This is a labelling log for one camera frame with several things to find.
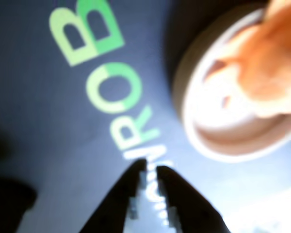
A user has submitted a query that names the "dark mat with printed letters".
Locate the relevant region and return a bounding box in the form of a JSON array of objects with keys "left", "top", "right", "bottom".
[{"left": 0, "top": 0, "right": 291, "bottom": 233}]

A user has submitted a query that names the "round wooden box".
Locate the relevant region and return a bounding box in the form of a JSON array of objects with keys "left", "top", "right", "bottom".
[{"left": 173, "top": 6, "right": 291, "bottom": 164}]

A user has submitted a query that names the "orange plush toy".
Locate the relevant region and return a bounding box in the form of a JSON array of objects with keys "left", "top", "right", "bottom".
[{"left": 203, "top": 0, "right": 291, "bottom": 120}]

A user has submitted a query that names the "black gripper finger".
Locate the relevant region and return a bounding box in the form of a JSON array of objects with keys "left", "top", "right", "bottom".
[
  {"left": 79, "top": 158, "right": 146, "bottom": 233},
  {"left": 157, "top": 166, "right": 230, "bottom": 233}
]

